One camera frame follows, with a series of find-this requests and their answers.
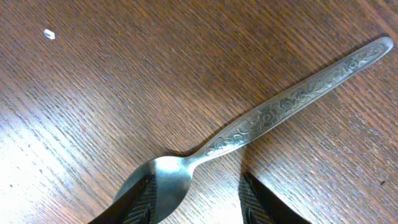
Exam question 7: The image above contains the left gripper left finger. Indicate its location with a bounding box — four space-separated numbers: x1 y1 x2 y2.
89 175 157 224

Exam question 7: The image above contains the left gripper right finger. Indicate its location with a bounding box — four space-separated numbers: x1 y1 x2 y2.
238 172 310 224

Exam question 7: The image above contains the small dark teaspoon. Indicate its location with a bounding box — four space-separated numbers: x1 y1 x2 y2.
115 37 394 223

